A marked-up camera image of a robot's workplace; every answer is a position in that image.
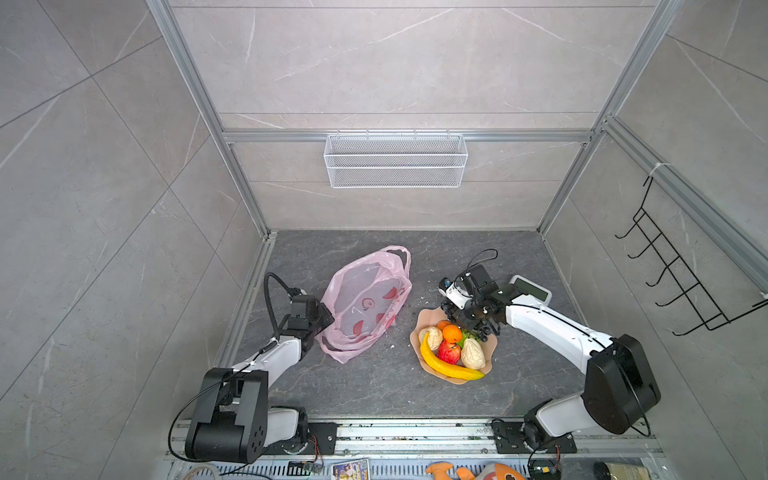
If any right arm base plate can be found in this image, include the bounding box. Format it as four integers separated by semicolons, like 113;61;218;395
489;418;577;454

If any beige fake fruit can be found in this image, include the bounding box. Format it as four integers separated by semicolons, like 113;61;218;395
418;326;443;352

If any red fake strawberry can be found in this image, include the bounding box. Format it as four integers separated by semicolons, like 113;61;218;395
437;341;461;365

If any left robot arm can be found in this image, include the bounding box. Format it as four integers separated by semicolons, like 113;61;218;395
181;293;333;464

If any yellow fake banana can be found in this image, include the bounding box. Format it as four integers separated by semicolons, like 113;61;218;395
420;334;485;382

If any dark bottle with label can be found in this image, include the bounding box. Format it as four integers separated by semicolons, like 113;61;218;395
593;462;651;480

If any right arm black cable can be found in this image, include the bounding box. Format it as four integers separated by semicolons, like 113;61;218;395
464;248;500;271

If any green fake fruit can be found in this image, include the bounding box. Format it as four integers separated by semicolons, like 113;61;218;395
457;330;478;349

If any beige fake pear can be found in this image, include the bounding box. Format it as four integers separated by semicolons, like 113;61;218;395
461;338;486;370

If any colourful card packet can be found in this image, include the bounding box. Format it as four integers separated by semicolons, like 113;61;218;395
331;459;371;480

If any pink plastic bag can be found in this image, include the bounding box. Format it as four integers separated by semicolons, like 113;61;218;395
318;245;412;364

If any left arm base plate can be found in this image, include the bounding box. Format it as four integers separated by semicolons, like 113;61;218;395
264;422;339;457

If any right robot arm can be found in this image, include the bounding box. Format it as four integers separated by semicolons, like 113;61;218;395
438;264;661;450

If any white digital timer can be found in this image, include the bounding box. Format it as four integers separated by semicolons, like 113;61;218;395
510;275;552;306

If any black wire hook rack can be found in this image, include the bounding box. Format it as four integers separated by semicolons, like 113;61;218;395
614;175;767;338

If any orange plush toy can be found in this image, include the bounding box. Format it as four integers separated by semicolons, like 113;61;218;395
424;460;526;480

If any white wire mesh basket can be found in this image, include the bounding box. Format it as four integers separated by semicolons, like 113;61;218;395
323;133;469;189

